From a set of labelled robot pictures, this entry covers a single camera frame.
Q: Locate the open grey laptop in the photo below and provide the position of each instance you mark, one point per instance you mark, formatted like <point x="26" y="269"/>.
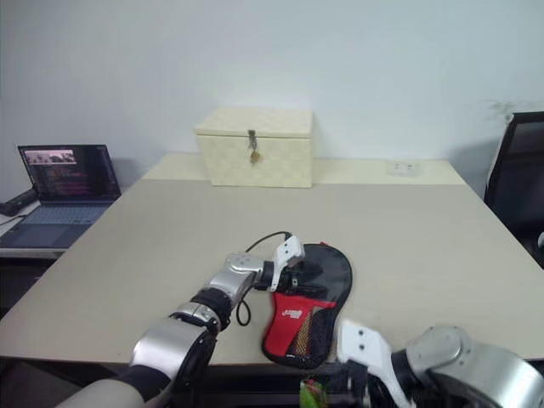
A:
<point x="64" y="191"/>

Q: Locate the brass box latch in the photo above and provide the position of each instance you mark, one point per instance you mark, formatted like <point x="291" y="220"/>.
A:
<point x="254" y="149"/>

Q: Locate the green and red object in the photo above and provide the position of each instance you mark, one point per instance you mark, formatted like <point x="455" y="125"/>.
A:
<point x="313" y="393"/>

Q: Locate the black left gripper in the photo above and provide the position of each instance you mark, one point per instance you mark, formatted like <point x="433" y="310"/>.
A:
<point x="291" y="278"/>

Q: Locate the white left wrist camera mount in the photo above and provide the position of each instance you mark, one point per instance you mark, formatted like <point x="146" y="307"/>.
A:
<point x="285" y="254"/>

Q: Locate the black office chair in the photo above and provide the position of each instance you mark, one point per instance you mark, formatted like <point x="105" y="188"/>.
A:
<point x="520" y="178"/>

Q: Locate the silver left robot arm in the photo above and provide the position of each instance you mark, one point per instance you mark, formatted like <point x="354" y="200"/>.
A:
<point x="178" y="344"/>

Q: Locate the black device beside laptop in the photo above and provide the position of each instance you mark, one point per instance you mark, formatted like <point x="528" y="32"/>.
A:
<point x="17" y="202"/>

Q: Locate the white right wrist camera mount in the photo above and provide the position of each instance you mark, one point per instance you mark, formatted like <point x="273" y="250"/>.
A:
<point x="365" y="344"/>

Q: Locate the white power socket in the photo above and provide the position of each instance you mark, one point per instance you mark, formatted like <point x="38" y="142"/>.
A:
<point x="404" y="168"/>

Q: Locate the cream woven storage box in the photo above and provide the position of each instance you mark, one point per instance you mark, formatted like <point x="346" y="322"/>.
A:
<point x="259" y="157"/>

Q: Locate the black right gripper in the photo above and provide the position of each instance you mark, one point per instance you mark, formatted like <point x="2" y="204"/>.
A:
<point x="361" y="384"/>

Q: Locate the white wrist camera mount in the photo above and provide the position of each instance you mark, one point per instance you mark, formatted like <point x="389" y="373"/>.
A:
<point x="285" y="254"/>
<point x="365" y="344"/>

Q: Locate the black and red paddle case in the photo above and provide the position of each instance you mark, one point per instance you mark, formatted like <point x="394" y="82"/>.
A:
<point x="293" y="336"/>

